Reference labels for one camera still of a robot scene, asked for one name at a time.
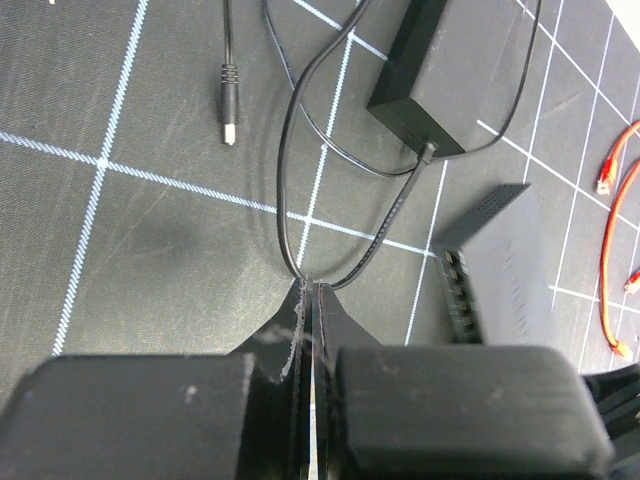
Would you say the black power adapter brick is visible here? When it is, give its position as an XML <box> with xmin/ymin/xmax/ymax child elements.
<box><xmin>367</xmin><ymin>1</ymin><xmax>543</xmax><ymax>161</ymax></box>

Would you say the black grid mat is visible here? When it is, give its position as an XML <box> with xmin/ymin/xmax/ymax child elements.
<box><xmin>1</xmin><ymin>1</ymin><xmax>639</xmax><ymax>395</ymax></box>

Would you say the short orange ethernet cable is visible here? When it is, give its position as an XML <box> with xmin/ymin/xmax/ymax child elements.
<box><xmin>594</xmin><ymin>119</ymin><xmax>640</xmax><ymax>196</ymax></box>

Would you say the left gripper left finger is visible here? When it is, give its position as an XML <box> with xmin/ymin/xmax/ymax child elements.
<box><xmin>1</xmin><ymin>280</ymin><xmax>312</xmax><ymax>479</ymax></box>

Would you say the black power cord with plug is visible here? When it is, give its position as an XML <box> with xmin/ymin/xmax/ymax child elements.
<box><xmin>262</xmin><ymin>0</ymin><xmax>544</xmax><ymax>291</ymax></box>

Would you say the long orange ethernet cable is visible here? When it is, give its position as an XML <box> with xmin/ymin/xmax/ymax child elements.
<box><xmin>598</xmin><ymin>159</ymin><xmax>640</xmax><ymax>359</ymax></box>

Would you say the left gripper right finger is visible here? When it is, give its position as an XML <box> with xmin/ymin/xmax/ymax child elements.
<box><xmin>314</xmin><ymin>284</ymin><xmax>614</xmax><ymax>479</ymax></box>

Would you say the black network switch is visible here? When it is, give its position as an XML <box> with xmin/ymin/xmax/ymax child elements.
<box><xmin>432</xmin><ymin>182</ymin><xmax>604</xmax><ymax>374</ymax></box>

